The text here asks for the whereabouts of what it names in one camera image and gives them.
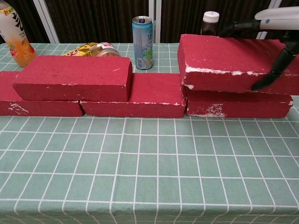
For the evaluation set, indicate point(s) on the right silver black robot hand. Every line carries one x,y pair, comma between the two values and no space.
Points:
278,18

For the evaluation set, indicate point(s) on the red foam brick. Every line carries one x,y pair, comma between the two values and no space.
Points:
81,77
158,88
46,108
222,58
245,107

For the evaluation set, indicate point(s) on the dark bottle white cap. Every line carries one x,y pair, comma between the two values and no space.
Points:
209,25

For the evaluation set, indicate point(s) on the blue drink can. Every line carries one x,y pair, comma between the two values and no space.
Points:
142,46

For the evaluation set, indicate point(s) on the clear plastic snack jar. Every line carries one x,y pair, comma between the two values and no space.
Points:
107,51

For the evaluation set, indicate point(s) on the dark ribbed curtain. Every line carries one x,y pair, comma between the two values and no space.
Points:
93,18

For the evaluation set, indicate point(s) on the green checked tablecloth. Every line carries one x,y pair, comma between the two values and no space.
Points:
149,163

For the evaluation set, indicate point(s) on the gold biscuit packet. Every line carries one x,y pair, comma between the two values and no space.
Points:
85,50

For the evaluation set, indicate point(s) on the orange juice plastic bottle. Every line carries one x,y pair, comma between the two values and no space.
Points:
21,51

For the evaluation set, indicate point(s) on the white metal frame post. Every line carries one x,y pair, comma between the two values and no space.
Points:
275,3
45,21
154,14

